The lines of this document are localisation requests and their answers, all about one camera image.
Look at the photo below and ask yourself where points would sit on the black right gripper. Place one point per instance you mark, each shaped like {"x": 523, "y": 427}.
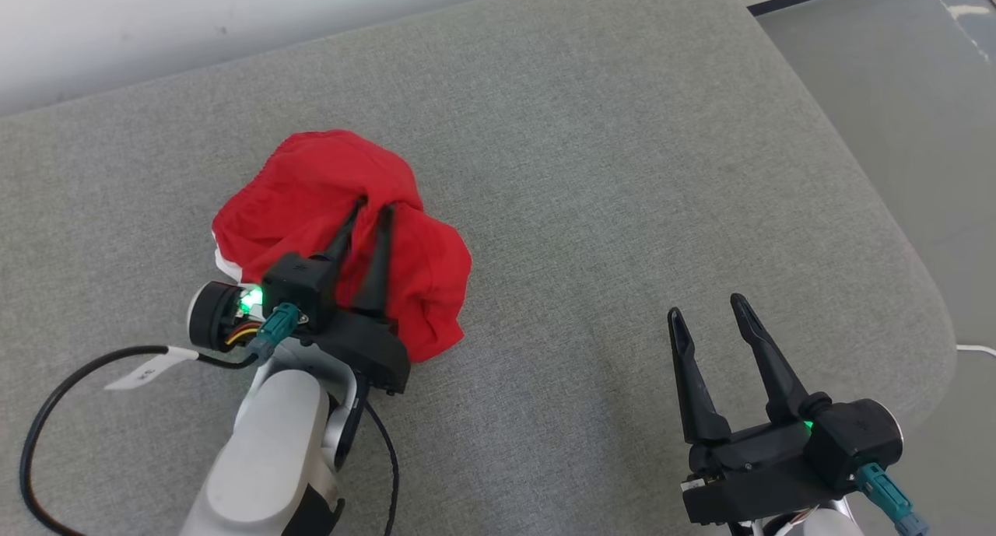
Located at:
{"x": 747, "y": 474}

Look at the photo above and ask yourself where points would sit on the teal right camera connector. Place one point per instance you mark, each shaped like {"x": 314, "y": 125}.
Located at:
{"x": 887, "y": 497}

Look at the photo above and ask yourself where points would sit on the teal left camera connector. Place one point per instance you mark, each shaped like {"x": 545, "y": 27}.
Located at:
{"x": 276, "y": 330}

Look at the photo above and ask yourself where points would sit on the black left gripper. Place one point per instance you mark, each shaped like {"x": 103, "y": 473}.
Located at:
{"x": 366, "y": 349}

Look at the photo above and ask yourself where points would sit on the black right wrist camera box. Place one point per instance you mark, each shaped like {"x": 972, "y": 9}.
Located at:
{"x": 856, "y": 435}

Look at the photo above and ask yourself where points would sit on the teal camera connector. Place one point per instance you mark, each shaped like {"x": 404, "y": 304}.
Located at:
{"x": 887, "y": 497}
{"x": 276, "y": 330}

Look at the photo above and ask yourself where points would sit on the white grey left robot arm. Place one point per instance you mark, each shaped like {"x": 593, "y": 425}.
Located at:
{"x": 272, "y": 443}

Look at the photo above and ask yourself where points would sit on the red shorts white waistband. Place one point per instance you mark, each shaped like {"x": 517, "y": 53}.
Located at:
{"x": 311, "y": 186}

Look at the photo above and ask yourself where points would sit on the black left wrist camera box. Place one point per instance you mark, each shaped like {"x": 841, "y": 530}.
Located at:
{"x": 299, "y": 283}

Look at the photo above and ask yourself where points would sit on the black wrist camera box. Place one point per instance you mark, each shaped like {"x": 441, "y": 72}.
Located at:
{"x": 299, "y": 283}
{"x": 856, "y": 435}

